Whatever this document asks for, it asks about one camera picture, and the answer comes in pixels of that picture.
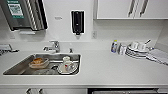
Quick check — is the white plate in sink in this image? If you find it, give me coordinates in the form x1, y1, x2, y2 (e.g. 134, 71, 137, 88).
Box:
57, 63, 80, 75

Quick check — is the blue dish soap bottle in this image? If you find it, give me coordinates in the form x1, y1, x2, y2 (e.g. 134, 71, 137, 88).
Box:
111, 39, 119, 54

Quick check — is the chrome sink faucet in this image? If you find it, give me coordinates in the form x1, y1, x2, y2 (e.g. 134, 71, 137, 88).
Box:
42, 40, 61, 54

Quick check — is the steel paper towel dispenser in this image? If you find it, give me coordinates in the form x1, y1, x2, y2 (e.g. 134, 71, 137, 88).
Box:
0, 0, 49, 32

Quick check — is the brown bowl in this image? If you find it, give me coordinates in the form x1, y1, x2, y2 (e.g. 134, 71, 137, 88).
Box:
27, 57, 51, 70

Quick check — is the dish drying rack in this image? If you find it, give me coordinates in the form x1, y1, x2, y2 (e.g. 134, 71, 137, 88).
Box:
0, 43, 20, 55

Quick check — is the small sink deck knob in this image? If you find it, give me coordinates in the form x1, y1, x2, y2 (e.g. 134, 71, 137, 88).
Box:
68, 47, 74, 54

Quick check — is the black soap dispenser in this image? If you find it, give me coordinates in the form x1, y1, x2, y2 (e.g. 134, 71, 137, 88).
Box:
70, 9, 86, 36

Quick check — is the white mug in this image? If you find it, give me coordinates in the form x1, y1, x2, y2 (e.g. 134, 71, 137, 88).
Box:
61, 55, 73, 71

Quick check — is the stack of white plates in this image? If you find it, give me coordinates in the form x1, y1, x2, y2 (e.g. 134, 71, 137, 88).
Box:
126, 40, 152, 60

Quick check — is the white wall cabinet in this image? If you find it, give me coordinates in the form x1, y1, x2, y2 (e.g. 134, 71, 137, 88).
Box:
95, 0, 168, 20

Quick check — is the steel kitchen sink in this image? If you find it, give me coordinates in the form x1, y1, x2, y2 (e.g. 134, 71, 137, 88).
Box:
2, 52, 82, 77

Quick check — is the white sink base cabinet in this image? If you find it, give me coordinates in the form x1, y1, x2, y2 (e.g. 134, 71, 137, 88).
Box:
0, 85, 89, 94

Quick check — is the utensil on plates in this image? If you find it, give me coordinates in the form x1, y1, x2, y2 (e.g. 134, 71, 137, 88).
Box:
144, 38, 153, 47

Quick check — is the stainless steel dishwasher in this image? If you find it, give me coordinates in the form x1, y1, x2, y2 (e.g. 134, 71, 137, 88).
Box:
87, 87, 160, 94

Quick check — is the white wall outlet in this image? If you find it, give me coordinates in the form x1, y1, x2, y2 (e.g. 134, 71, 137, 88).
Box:
91, 30, 98, 40

